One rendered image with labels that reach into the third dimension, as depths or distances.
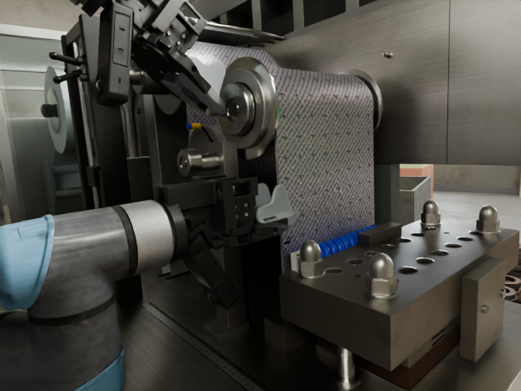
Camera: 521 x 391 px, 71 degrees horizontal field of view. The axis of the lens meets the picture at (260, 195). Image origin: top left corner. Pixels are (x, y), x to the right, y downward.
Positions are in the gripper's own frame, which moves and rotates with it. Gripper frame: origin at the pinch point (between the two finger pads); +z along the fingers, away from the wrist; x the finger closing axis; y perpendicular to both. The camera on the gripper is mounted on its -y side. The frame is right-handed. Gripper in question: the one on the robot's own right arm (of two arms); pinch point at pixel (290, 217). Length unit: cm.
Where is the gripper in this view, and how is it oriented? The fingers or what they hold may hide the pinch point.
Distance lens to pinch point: 53.7
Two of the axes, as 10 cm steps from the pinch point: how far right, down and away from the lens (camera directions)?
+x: -6.4, -0.8, 7.6
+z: 7.6, -1.5, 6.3
